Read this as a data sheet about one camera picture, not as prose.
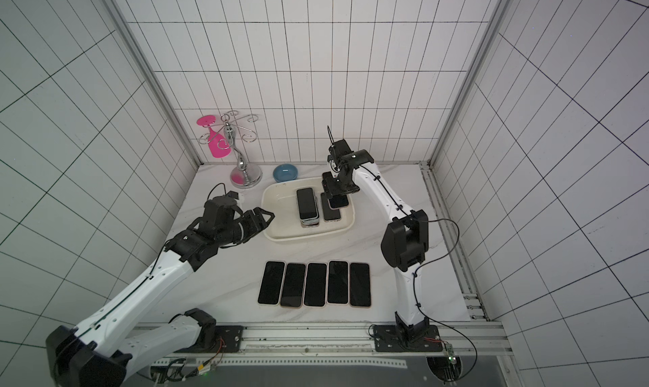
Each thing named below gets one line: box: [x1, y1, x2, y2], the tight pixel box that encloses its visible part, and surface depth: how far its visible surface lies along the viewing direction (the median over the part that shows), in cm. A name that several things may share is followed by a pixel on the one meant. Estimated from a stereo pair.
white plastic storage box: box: [261, 176, 355, 241], surface depth 100 cm
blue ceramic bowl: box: [272, 163, 299, 183], surface depth 116 cm
